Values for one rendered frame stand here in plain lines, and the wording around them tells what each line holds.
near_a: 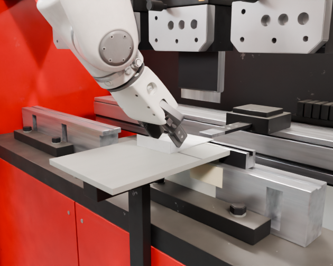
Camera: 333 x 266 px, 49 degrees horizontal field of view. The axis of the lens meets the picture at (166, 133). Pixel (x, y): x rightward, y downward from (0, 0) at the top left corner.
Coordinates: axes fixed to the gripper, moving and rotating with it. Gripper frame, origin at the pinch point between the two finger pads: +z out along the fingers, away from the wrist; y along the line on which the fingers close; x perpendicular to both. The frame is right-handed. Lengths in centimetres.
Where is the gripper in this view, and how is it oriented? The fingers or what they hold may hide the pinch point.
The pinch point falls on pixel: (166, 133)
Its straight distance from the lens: 68.4
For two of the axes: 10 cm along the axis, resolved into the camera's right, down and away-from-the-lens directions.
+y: -7.1, -1.7, 6.8
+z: 4.6, 6.3, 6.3
